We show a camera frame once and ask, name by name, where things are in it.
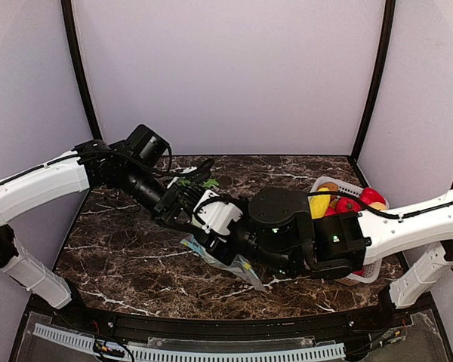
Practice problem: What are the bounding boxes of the large clear zip bag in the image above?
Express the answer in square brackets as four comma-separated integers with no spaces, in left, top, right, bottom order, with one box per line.
[180,235,267,293]

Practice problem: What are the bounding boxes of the white toy radish green leaves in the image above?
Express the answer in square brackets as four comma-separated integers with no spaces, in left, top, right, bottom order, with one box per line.
[177,178,220,189]

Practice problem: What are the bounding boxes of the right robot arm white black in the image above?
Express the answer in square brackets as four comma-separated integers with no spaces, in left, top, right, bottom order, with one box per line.
[193,182,453,309]

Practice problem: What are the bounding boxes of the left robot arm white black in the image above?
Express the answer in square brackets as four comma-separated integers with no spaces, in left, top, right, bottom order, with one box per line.
[0,124,203,310]

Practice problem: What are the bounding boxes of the red toy fruit left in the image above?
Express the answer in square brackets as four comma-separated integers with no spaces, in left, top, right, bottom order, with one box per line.
[324,207,337,217]

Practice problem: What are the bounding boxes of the brown toy potato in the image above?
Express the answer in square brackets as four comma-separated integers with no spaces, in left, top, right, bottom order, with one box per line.
[317,182,339,192]

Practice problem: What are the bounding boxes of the white plastic basket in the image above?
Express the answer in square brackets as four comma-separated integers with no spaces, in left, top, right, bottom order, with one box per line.
[305,175,390,286]

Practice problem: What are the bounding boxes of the red toy bell pepper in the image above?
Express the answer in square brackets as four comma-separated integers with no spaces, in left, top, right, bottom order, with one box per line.
[359,187,387,205]

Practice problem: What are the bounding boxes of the yellow toy pear with leaf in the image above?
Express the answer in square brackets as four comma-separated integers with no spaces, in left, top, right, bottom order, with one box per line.
[369,202,388,211]

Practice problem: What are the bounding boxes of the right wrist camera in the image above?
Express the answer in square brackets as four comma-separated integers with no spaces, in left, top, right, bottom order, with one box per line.
[192,190,243,238]

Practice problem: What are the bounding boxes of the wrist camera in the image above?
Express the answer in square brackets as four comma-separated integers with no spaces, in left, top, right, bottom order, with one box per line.
[167,158,215,189]
[192,190,243,238]

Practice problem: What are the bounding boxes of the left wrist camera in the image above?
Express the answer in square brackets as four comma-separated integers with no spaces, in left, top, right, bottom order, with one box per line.
[167,158,215,189]

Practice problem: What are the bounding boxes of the black front rail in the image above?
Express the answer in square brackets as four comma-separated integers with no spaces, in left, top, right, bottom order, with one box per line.
[54,299,429,342]

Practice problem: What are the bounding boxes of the white slotted cable duct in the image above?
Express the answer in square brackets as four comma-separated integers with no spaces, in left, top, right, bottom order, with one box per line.
[32,323,346,361]

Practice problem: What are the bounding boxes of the black corner frame post left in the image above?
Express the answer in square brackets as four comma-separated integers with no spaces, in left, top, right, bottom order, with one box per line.
[60,0,103,140]

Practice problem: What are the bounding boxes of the black corner frame post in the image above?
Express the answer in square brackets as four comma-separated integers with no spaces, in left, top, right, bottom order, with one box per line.
[60,0,103,140]
[350,0,397,163]

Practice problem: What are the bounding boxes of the black corner frame post right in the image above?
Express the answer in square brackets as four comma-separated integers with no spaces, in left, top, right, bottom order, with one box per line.
[350,0,397,163]

